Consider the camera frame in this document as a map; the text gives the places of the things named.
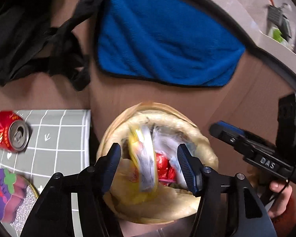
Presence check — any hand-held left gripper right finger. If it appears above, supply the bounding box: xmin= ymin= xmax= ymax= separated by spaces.
xmin=177 ymin=143 xmax=278 ymax=237

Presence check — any blue towel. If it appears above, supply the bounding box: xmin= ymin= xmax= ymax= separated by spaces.
xmin=97 ymin=0 xmax=246 ymax=87

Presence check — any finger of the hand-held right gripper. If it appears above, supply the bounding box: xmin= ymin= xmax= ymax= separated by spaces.
xmin=209 ymin=121 xmax=252 ymax=150

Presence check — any purple foam toy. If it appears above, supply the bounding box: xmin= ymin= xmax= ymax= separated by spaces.
xmin=0 ymin=168 xmax=27 ymax=223

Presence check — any person's right hand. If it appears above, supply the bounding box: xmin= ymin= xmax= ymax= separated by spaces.
xmin=268 ymin=181 xmax=293 ymax=219

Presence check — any black rack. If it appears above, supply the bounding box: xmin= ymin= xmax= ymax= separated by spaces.
xmin=267 ymin=4 xmax=293 ymax=40

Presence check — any silver glitter pad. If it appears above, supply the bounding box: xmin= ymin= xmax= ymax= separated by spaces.
xmin=10 ymin=178 xmax=40 ymax=230

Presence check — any clear plastic wrapper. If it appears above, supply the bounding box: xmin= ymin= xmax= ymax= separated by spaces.
xmin=152 ymin=126 xmax=188 ymax=185

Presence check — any red drink can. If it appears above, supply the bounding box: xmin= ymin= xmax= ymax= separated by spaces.
xmin=0 ymin=111 xmax=30 ymax=152

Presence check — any black cloth bag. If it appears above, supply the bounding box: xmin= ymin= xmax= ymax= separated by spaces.
xmin=0 ymin=0 xmax=114 ymax=92

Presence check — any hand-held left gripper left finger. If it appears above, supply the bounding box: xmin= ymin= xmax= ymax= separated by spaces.
xmin=20 ymin=143 xmax=122 ymax=237

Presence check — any grey-green checked mat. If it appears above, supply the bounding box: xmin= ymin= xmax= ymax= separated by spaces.
xmin=0 ymin=109 xmax=92 ymax=237

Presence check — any red plastic bag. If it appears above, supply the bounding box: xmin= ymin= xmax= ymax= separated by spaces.
xmin=155 ymin=153 xmax=178 ymax=185

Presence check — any bin with yellowish liner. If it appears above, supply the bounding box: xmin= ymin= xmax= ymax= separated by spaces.
xmin=97 ymin=102 xmax=219 ymax=225

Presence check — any yellow snack packet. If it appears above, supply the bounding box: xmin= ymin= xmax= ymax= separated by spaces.
xmin=127 ymin=125 xmax=160 ymax=198

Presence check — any green bag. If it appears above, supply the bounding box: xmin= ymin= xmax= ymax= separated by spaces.
xmin=269 ymin=27 xmax=287 ymax=43

